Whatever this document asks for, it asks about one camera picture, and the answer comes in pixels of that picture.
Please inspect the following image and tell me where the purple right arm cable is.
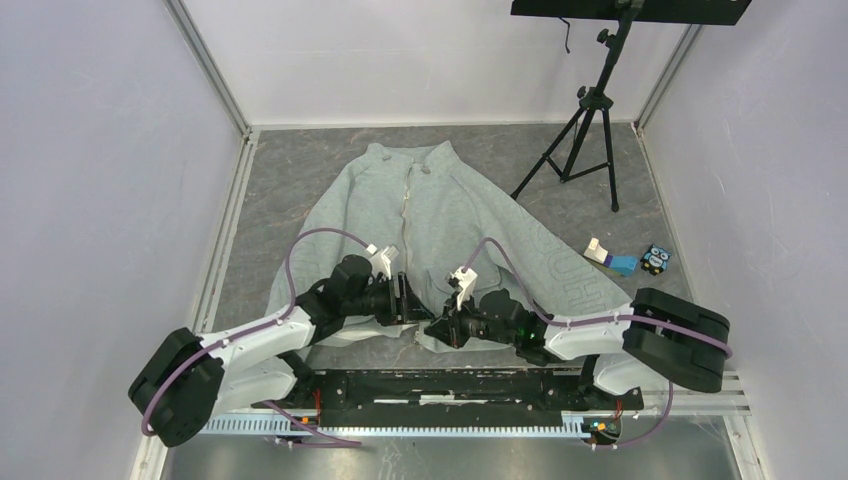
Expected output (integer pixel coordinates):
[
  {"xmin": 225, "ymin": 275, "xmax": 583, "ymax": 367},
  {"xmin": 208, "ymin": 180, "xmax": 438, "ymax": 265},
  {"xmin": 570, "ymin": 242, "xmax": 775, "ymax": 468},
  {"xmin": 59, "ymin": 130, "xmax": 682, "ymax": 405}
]
[{"xmin": 461, "ymin": 237, "xmax": 734, "ymax": 452}]

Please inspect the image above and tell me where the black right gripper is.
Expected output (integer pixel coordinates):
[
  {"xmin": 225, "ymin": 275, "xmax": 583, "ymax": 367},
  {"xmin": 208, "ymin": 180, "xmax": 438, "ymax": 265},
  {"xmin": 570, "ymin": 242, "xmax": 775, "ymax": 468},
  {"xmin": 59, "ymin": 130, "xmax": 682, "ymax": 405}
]
[{"xmin": 423, "ymin": 291, "xmax": 518, "ymax": 350}]

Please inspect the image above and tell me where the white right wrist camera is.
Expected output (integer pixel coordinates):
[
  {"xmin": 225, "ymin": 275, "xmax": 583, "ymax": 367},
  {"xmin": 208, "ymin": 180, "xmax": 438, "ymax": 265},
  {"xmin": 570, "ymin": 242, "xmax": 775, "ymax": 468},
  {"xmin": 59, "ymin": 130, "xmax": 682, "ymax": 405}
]
[{"xmin": 447, "ymin": 266, "xmax": 478, "ymax": 310}]

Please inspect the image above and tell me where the grey zip-up jacket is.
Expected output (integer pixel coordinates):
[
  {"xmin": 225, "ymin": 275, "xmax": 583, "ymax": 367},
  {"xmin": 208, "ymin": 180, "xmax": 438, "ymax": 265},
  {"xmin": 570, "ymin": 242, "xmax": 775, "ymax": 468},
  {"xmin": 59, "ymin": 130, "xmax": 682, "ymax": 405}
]
[{"xmin": 267, "ymin": 142, "xmax": 630, "ymax": 316}]

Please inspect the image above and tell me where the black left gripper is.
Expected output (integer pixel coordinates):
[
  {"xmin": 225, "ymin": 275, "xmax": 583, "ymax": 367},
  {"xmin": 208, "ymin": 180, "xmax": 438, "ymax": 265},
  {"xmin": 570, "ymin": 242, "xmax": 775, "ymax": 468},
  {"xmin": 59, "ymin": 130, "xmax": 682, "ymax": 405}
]
[{"xmin": 343, "ymin": 271, "xmax": 434, "ymax": 327}]

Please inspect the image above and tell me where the black tripod stand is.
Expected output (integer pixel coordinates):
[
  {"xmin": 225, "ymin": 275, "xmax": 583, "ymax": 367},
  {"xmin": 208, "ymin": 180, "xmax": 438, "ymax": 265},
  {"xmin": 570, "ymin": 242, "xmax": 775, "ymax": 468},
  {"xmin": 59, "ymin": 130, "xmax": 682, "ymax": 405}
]
[{"xmin": 510, "ymin": 17, "xmax": 635, "ymax": 212}]

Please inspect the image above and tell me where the blue white toy block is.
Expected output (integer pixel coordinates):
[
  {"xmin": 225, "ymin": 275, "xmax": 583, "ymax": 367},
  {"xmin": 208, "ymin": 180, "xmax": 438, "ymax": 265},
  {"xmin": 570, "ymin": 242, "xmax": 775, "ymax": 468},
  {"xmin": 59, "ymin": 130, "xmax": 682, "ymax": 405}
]
[{"xmin": 583, "ymin": 238, "xmax": 639, "ymax": 277}]

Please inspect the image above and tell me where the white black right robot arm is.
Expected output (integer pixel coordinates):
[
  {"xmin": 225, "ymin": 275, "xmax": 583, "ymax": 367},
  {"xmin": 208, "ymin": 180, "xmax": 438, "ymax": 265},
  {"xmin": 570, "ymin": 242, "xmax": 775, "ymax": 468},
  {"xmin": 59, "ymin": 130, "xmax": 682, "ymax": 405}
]
[{"xmin": 424, "ymin": 288, "xmax": 732, "ymax": 408}]

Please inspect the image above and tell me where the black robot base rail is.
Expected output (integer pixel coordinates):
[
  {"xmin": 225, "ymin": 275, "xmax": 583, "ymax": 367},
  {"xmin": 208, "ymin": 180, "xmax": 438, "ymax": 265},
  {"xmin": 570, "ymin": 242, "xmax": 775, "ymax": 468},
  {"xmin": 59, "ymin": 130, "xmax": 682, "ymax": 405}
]
[{"xmin": 202, "ymin": 367, "xmax": 644, "ymax": 440}]

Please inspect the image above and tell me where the blue owl toy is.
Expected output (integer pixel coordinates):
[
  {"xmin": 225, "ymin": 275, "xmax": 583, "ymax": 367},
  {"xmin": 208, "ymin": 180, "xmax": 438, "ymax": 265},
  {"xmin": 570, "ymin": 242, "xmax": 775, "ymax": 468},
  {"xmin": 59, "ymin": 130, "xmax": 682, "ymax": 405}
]
[{"xmin": 640, "ymin": 244, "xmax": 672, "ymax": 276}]

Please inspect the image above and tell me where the black panel on tripod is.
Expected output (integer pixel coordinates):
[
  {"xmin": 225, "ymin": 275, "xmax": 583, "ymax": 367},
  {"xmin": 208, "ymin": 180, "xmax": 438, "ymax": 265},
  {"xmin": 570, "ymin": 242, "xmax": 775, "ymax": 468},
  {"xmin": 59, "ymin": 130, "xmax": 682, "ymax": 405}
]
[{"xmin": 510, "ymin": 0, "xmax": 751, "ymax": 26}]

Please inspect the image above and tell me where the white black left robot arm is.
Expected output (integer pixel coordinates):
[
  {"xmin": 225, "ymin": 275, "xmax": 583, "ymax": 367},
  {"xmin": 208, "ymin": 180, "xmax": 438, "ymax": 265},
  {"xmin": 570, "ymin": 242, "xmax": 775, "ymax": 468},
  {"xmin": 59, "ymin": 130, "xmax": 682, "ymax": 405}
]
[{"xmin": 128, "ymin": 255, "xmax": 435, "ymax": 447}]

